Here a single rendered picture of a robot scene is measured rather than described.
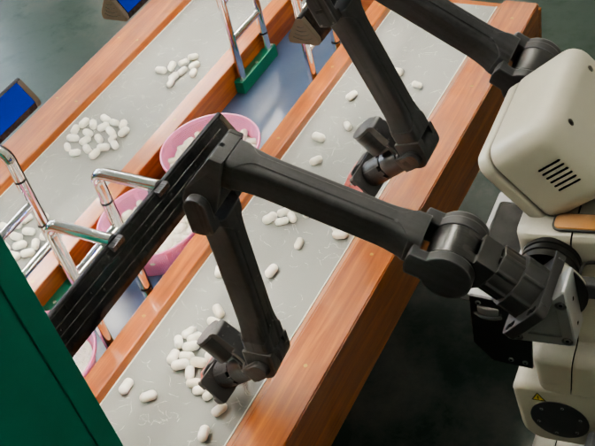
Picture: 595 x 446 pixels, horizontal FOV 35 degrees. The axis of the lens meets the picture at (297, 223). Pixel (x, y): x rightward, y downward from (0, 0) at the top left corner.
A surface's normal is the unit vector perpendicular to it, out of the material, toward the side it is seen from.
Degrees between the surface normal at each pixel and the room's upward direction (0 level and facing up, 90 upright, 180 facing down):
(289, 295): 0
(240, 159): 20
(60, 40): 0
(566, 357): 24
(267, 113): 0
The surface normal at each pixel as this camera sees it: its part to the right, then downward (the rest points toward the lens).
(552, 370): -0.40, 0.69
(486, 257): 0.40, -0.51
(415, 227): 0.15, -0.66
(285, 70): -0.19, -0.71
